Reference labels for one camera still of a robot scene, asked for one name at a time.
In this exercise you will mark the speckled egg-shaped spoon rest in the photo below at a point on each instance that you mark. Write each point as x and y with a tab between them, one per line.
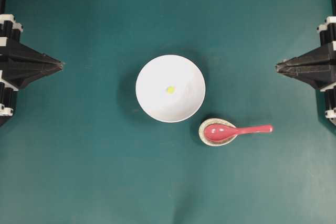
209	122

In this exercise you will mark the red ceramic spoon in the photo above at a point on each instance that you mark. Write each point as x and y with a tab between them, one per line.
220	132

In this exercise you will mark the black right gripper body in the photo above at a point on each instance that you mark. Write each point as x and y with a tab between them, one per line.
326	32

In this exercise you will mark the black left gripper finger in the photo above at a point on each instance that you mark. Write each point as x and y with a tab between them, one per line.
23	77
20	55

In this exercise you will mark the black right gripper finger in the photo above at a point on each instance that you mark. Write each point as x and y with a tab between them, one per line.
317	77
323	55

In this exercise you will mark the white round bowl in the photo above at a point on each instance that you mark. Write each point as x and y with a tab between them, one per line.
162	72

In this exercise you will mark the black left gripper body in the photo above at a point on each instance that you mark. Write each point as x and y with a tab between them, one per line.
10	29

